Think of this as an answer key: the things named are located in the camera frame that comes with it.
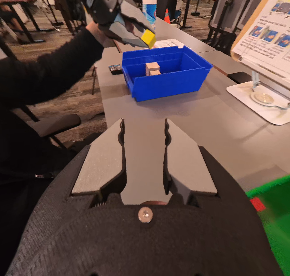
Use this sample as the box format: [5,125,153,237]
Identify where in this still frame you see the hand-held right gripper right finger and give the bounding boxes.
[164,118,218,205]

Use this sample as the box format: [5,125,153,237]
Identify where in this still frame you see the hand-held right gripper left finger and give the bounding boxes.
[71,118,126,196]

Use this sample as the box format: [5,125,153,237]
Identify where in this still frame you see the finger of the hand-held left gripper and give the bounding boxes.
[120,0,156,34]
[109,21,150,49]

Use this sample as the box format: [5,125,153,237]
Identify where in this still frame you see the yellow cube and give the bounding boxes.
[140,29,157,49]

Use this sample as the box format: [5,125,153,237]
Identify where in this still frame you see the large wooden cube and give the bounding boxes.
[145,62,160,76]

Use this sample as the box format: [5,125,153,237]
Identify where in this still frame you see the blue plastic bin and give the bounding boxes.
[122,46,213,102]

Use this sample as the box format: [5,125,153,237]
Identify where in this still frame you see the red cube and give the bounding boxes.
[250,197,266,212]

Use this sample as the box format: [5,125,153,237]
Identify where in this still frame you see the green plastic bin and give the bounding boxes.
[246,175,290,276]

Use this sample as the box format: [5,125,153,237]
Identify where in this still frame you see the person's left forearm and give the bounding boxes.
[0,28,105,110]

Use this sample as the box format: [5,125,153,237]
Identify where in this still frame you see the white wipes canister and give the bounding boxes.
[142,0,158,31]

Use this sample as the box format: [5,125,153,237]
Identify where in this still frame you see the printed paper sheet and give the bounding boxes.
[154,39,192,49]

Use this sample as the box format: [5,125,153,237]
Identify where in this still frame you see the black office chair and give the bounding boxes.
[26,114,81,150]

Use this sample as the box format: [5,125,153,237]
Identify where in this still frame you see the person's torso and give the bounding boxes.
[0,99,75,276]

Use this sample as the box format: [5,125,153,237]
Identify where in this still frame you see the white stand base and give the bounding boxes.
[226,81,290,125]

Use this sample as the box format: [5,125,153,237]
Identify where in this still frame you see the grey folding tables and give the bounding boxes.
[209,0,269,54]

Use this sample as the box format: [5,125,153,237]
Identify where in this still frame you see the instruction board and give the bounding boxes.
[231,0,290,78]

